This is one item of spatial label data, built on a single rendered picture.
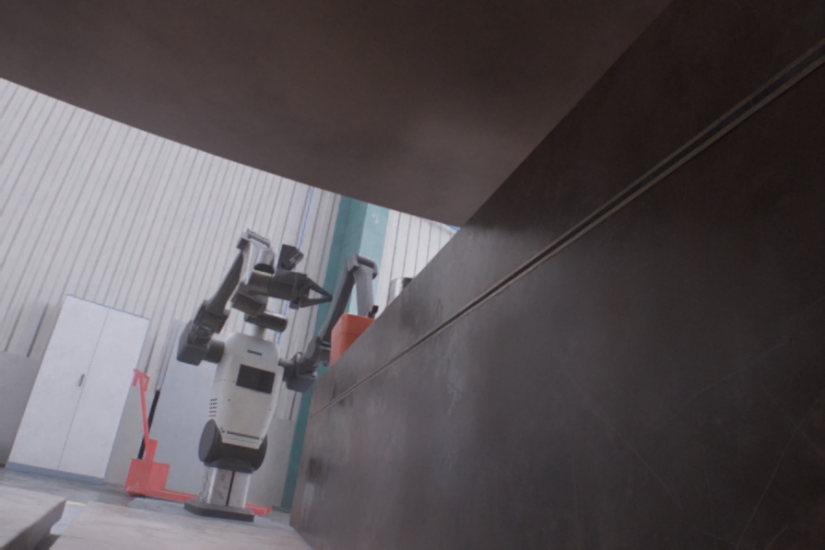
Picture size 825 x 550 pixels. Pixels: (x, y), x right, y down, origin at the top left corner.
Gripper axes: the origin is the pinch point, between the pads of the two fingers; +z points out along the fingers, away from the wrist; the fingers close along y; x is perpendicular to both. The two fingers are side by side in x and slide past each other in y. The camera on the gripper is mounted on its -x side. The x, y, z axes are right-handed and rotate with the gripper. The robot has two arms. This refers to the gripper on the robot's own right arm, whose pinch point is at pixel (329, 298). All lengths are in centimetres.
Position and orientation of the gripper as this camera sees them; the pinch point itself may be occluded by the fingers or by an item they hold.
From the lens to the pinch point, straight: 132.2
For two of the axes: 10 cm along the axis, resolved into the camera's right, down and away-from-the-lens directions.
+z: 9.5, 2.2, 2.0
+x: -1.2, 9.0, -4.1
